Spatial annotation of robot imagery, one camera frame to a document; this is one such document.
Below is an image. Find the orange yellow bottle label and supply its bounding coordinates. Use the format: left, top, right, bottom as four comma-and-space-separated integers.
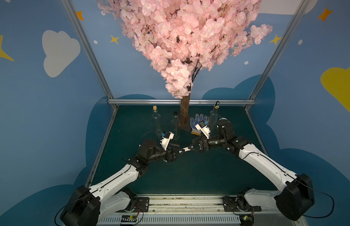
183, 147, 191, 152

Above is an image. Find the clear bottle with black cap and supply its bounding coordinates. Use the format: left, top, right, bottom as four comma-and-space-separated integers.
171, 111, 180, 141

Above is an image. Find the clear bottle with cork stopper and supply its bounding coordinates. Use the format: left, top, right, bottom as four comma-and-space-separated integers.
152, 105, 163, 137

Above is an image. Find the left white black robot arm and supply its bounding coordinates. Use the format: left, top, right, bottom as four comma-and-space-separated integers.
55, 138, 190, 226

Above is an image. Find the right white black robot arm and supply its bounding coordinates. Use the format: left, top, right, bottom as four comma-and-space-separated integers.
183, 118, 315, 221

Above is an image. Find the tall clear bottle gold stopper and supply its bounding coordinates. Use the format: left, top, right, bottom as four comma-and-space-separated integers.
209, 101, 220, 133

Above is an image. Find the blue dotted white work glove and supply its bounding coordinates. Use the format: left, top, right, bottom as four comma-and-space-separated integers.
190, 114, 208, 136

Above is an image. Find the small metal tin can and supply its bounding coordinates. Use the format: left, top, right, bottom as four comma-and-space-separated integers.
219, 117, 229, 121

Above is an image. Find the left small circuit board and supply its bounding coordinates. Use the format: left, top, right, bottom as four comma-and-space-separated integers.
120, 215, 138, 225

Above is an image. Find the small circuit board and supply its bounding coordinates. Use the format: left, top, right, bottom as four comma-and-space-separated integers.
239, 215, 255, 226
120, 215, 138, 225

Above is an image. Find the right small circuit board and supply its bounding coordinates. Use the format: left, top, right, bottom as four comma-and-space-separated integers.
239, 215, 255, 226

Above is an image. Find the pink cherry blossom tree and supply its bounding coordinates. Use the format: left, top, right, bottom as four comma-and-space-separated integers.
97, 0, 273, 127

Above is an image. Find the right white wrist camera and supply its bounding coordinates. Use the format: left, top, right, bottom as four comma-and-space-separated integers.
195, 121, 211, 139

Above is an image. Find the tree metal base plate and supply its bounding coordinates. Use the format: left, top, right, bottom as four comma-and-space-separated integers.
179, 121, 192, 132

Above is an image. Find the aluminium front rail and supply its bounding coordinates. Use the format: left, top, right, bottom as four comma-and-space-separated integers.
96, 195, 308, 226

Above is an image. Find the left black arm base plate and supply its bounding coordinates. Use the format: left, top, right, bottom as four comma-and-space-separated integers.
118, 197, 150, 212

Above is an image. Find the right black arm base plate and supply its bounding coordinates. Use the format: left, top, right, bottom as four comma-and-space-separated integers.
222, 196, 262, 212

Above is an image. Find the aluminium back frame bar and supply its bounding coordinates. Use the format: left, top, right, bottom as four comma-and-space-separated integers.
107, 99, 256, 105

